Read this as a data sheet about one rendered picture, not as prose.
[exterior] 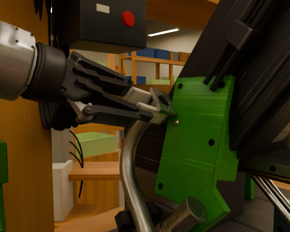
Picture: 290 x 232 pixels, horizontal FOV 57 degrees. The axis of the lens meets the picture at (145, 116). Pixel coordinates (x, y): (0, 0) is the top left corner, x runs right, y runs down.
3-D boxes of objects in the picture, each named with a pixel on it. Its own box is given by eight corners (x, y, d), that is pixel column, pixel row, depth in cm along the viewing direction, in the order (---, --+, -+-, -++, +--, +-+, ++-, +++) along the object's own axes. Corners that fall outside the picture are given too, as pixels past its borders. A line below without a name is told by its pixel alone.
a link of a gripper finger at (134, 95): (123, 101, 46) (122, 97, 46) (153, 109, 50) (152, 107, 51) (133, 89, 44) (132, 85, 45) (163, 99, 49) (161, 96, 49)
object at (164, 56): (201, 139, 727) (203, 54, 708) (134, 153, 558) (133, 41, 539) (185, 136, 766) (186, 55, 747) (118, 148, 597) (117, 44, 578)
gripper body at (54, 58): (39, 69, 29) (109, 91, 35) (36, 26, 35) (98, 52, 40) (15, 112, 33) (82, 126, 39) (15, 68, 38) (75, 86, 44)
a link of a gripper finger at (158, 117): (137, 101, 43) (139, 104, 42) (168, 111, 47) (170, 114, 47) (127, 113, 44) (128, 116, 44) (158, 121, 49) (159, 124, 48)
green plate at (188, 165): (236, 214, 43) (258, 89, 45) (205, 216, 38) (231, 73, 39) (184, 193, 52) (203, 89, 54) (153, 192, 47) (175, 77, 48)
